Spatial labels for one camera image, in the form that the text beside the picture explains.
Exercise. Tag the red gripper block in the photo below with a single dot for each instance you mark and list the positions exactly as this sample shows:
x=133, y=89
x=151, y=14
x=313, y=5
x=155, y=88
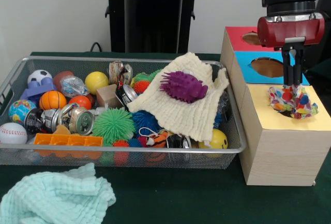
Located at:
x=289, y=31

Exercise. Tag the colourful dotted cloth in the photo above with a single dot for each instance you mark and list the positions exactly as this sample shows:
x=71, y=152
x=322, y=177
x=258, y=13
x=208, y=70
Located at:
x=289, y=101

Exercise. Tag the purple spiky hedgehog toy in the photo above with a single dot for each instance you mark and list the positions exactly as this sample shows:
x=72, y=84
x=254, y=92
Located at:
x=183, y=87

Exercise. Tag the cream knitted cloth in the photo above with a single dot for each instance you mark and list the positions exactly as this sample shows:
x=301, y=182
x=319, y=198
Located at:
x=186, y=118

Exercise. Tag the light blue muslin cloth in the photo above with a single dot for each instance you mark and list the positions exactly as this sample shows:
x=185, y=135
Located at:
x=51, y=198

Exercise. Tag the wooden box with three holes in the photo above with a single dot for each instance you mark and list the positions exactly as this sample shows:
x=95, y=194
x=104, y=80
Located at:
x=284, y=156

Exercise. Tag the yellow smiley ball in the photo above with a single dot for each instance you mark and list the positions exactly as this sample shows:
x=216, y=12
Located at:
x=219, y=138

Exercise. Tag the green spiky ball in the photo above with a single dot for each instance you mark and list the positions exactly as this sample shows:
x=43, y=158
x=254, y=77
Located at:
x=113, y=125

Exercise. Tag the plain yellow ball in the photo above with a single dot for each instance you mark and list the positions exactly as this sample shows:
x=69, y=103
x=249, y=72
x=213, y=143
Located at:
x=97, y=82

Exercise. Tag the red rubber ball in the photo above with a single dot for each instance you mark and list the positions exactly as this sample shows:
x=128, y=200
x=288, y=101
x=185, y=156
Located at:
x=81, y=102

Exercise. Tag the orange plastic tray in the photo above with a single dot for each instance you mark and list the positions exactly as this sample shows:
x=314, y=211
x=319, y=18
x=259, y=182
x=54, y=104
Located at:
x=67, y=140

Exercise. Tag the orange basketball toy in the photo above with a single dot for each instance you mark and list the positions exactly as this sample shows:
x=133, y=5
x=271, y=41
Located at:
x=53, y=100

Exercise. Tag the black and white soccer ball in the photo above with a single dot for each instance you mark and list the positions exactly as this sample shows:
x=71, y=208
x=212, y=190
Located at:
x=40, y=75

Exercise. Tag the white baseball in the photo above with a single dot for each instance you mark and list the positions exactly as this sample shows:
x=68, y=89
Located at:
x=11, y=133

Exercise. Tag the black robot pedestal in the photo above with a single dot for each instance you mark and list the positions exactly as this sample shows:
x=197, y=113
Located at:
x=155, y=14

